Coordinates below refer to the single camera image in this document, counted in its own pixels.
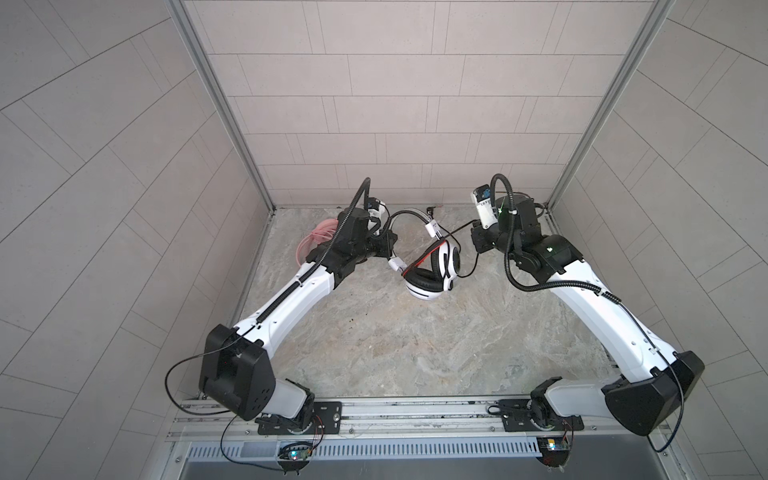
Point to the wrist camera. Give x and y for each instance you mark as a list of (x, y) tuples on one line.
[(481, 196), (376, 210)]

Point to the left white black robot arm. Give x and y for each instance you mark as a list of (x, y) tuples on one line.
[(236, 366)]

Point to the white black headphones with cable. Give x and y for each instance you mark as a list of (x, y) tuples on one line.
[(437, 268)]

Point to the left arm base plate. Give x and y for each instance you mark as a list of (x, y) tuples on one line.
[(321, 417)]

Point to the white slotted cable duct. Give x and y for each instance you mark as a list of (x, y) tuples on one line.
[(374, 449)]

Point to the pink headphones with cable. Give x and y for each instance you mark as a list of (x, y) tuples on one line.
[(323, 232)]

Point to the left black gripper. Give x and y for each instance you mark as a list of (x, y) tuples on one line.
[(384, 244)]

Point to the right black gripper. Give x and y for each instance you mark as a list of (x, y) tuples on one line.
[(478, 239)]

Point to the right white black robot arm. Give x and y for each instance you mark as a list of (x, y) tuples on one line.
[(654, 379)]

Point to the aluminium mounting rail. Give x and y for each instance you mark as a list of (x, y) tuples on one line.
[(386, 417)]

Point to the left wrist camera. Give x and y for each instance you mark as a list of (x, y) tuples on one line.
[(376, 210)]

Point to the left green circuit board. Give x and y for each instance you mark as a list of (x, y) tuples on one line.
[(295, 456)]

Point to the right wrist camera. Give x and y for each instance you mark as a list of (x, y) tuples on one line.
[(481, 196)]

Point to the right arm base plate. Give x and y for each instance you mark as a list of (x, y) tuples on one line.
[(528, 415)]

